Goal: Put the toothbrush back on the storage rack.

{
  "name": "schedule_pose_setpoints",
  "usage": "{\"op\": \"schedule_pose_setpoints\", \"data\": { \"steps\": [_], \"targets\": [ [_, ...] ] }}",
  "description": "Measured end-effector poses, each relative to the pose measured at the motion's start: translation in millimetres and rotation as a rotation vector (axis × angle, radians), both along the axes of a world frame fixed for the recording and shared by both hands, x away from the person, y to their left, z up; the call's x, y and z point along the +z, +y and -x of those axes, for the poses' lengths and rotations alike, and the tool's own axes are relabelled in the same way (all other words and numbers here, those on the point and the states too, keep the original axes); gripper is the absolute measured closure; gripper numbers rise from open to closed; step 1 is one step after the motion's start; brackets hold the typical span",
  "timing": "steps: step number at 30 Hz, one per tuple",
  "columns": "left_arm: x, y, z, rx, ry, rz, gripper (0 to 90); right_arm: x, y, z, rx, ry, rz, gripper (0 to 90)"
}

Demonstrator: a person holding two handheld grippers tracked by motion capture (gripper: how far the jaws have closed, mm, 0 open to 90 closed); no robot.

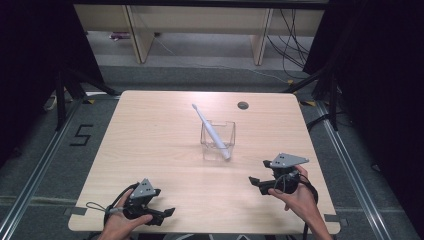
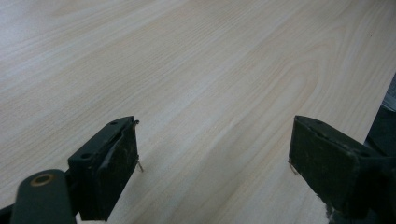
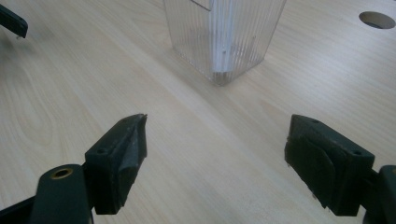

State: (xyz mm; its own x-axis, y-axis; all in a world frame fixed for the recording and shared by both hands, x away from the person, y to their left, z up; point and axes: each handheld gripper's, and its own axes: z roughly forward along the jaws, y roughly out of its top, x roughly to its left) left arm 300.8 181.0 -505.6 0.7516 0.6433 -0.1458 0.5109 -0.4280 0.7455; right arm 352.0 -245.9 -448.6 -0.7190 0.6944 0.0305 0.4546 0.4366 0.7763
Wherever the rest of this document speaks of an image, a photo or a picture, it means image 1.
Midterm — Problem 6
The person's right hand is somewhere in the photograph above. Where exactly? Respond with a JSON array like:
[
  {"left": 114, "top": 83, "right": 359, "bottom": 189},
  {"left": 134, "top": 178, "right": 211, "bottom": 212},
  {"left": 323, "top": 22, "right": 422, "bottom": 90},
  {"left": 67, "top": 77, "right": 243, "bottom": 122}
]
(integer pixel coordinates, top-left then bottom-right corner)
[{"left": 267, "top": 164, "right": 322, "bottom": 222}]

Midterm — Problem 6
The clear glass cup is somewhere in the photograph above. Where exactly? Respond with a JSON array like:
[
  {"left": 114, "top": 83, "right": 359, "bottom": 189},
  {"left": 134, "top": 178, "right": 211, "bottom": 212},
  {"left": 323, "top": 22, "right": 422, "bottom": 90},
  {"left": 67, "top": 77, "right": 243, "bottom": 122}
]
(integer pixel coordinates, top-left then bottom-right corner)
[{"left": 199, "top": 119, "right": 237, "bottom": 162}]

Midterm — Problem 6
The small pink item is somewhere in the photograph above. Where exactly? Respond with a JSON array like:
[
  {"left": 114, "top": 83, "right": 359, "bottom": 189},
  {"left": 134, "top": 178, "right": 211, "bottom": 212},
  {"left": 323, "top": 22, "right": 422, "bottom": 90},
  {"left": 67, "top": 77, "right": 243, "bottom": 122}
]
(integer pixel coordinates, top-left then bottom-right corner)
[{"left": 109, "top": 31, "right": 132, "bottom": 42}]

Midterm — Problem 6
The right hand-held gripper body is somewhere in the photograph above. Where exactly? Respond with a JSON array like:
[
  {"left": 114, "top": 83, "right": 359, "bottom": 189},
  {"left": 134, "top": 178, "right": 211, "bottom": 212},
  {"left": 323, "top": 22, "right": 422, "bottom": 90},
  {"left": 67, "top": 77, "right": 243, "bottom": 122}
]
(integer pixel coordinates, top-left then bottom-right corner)
[{"left": 268, "top": 152, "right": 310, "bottom": 196}]

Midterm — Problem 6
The white electric toothbrush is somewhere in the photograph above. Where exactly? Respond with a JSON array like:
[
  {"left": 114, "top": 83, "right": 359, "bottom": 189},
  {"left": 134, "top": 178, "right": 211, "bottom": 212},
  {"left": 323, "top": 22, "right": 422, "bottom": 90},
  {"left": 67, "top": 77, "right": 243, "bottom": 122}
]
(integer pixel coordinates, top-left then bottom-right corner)
[{"left": 191, "top": 103, "right": 232, "bottom": 161}]

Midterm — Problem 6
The person's left hand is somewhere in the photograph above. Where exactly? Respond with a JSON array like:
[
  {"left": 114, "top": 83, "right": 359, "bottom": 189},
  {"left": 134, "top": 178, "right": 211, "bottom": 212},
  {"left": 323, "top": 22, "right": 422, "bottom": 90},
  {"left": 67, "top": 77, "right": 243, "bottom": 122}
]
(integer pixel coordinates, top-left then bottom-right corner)
[{"left": 99, "top": 189, "right": 154, "bottom": 238}]

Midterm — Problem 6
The black metal stand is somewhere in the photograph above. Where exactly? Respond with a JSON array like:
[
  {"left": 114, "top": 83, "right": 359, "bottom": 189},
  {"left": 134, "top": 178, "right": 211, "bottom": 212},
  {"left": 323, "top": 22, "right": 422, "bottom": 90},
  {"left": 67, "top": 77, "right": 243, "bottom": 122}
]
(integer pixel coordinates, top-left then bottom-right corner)
[
  {"left": 54, "top": 65, "right": 122, "bottom": 132},
  {"left": 282, "top": 64, "right": 342, "bottom": 132}
]

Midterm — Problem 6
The aluminium floor rail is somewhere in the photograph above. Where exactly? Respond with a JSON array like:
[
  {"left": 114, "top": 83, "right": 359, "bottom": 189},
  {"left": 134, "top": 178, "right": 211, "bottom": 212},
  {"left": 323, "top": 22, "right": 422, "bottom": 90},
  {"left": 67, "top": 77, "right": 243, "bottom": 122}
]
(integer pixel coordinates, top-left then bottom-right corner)
[
  {"left": 314, "top": 99, "right": 396, "bottom": 240},
  {"left": 0, "top": 95, "right": 86, "bottom": 236}
]

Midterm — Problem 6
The bundle of black floor cables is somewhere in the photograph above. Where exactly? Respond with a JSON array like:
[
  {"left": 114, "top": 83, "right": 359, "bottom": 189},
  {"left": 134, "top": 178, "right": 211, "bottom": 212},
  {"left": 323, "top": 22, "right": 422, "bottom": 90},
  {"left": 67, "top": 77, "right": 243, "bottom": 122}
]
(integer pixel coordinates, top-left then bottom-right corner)
[{"left": 265, "top": 8, "right": 316, "bottom": 80}]

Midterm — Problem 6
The light wooden desk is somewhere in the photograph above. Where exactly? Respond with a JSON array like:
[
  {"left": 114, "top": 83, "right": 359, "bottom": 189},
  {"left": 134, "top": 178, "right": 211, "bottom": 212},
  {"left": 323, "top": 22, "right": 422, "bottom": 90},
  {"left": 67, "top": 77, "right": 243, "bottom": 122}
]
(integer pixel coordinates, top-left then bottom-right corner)
[{"left": 72, "top": 3, "right": 327, "bottom": 67}]

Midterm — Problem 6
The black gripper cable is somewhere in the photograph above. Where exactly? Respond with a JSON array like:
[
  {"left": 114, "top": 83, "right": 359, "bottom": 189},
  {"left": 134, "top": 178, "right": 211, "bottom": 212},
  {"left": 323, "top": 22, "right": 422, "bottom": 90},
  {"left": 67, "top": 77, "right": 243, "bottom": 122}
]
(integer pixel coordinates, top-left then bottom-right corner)
[
  {"left": 102, "top": 182, "right": 140, "bottom": 228},
  {"left": 298, "top": 172, "right": 320, "bottom": 240}
]

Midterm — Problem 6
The black curtain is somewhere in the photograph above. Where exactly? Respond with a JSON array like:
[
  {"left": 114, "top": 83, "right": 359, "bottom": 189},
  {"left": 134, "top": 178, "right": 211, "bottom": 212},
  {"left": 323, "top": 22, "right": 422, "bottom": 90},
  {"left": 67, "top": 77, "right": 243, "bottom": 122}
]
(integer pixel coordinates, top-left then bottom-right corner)
[
  {"left": 0, "top": 0, "right": 105, "bottom": 168},
  {"left": 301, "top": 0, "right": 424, "bottom": 231}
]

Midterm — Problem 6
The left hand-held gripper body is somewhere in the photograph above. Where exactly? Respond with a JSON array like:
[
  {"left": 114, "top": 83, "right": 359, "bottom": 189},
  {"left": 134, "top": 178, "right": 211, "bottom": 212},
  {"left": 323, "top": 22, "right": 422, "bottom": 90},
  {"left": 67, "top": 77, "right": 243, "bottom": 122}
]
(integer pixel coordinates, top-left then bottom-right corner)
[{"left": 122, "top": 177, "right": 163, "bottom": 222}]

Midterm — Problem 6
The grey cable with plug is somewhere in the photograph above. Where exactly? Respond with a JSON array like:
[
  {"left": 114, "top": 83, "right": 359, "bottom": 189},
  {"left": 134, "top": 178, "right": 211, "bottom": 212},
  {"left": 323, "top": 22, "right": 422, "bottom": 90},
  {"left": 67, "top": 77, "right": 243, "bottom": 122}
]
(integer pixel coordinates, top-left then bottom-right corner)
[{"left": 85, "top": 201, "right": 127, "bottom": 215}]

